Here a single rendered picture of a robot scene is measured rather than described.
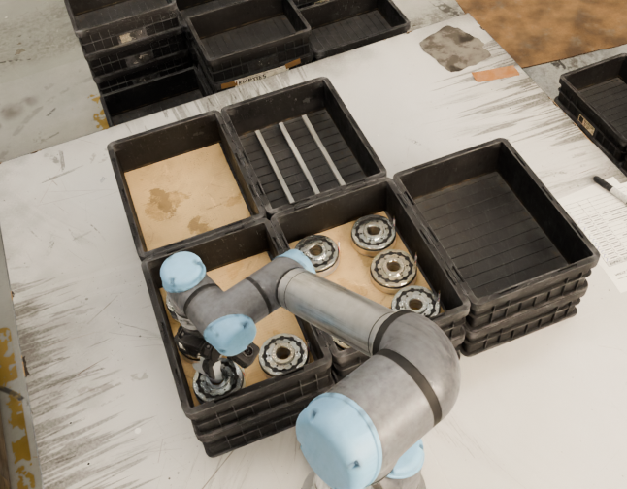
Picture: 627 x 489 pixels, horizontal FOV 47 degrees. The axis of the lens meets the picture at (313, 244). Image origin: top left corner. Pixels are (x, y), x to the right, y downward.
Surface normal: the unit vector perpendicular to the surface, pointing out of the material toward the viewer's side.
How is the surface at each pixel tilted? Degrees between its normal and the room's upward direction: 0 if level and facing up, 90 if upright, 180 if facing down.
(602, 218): 0
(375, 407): 12
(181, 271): 0
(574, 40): 1
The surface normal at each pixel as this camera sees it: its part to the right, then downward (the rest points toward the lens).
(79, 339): -0.07, -0.61
